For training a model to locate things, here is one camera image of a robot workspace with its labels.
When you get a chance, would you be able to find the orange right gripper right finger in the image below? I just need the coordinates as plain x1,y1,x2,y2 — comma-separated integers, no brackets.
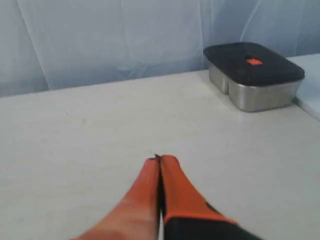
160,155,259,240

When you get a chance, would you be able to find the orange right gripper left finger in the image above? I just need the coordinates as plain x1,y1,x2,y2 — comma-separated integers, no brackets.
75,158,160,240

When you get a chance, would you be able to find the steel lunch box black lid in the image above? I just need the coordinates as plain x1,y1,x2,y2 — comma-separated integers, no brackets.
203,42,305,112

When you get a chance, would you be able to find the white backdrop cloth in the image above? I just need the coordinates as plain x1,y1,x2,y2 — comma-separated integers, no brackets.
0,0,320,97

